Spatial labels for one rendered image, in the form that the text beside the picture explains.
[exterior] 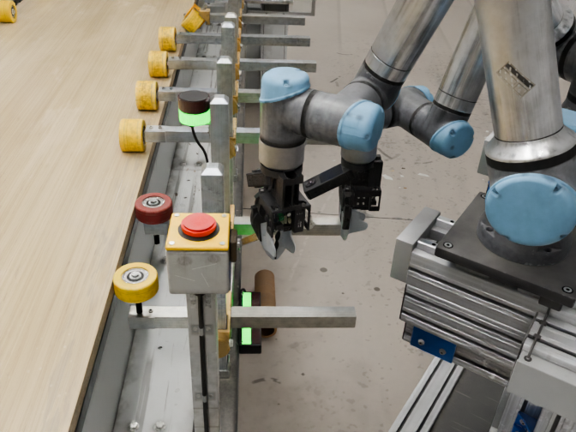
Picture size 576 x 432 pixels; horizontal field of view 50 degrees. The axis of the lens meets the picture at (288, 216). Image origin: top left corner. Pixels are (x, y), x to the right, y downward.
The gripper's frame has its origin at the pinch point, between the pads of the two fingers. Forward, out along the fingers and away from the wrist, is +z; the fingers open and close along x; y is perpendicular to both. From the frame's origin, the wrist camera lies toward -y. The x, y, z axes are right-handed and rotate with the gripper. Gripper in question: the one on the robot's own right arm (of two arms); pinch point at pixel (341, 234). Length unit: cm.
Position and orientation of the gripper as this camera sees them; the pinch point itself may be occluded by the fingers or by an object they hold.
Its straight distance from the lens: 141.0
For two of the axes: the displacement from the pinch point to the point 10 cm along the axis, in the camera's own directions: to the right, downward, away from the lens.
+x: -0.5, -5.6, 8.3
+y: 10.0, -0.1, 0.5
